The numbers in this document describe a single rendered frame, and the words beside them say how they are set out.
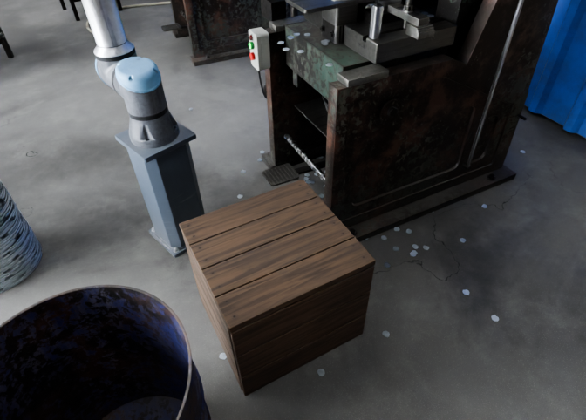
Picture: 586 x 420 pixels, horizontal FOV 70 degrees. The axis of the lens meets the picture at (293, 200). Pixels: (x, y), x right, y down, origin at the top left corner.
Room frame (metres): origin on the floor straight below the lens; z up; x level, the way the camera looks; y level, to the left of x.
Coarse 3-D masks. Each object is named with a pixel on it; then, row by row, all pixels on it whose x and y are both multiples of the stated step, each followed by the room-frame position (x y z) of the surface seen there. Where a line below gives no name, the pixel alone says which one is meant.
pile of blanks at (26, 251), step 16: (0, 192) 1.04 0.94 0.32; (0, 208) 0.99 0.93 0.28; (16, 208) 1.07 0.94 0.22; (0, 224) 0.97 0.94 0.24; (16, 224) 1.02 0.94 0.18; (0, 240) 0.94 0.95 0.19; (16, 240) 0.99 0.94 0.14; (32, 240) 1.05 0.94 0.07; (0, 256) 0.92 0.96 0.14; (16, 256) 0.95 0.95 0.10; (32, 256) 1.00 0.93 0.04; (0, 272) 0.90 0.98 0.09; (16, 272) 0.93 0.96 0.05; (0, 288) 0.89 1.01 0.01
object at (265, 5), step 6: (264, 0) 1.63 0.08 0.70; (270, 0) 1.61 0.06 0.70; (276, 0) 1.60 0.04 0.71; (282, 0) 1.60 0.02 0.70; (264, 6) 1.63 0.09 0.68; (270, 6) 1.58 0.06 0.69; (276, 6) 1.59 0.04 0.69; (282, 6) 1.60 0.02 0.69; (264, 12) 1.63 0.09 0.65; (270, 12) 1.58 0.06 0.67; (276, 12) 1.59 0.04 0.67; (282, 12) 1.60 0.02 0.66; (270, 18) 1.59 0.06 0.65; (276, 18) 1.59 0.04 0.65; (282, 18) 1.60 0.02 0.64
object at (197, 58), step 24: (192, 0) 2.73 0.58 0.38; (216, 0) 2.80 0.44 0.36; (240, 0) 2.86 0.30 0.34; (168, 24) 2.96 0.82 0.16; (192, 24) 2.71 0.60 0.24; (216, 24) 2.79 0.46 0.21; (240, 24) 2.86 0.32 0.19; (264, 24) 2.93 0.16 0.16; (192, 48) 2.73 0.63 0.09; (216, 48) 2.77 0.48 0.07; (240, 48) 2.83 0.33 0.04
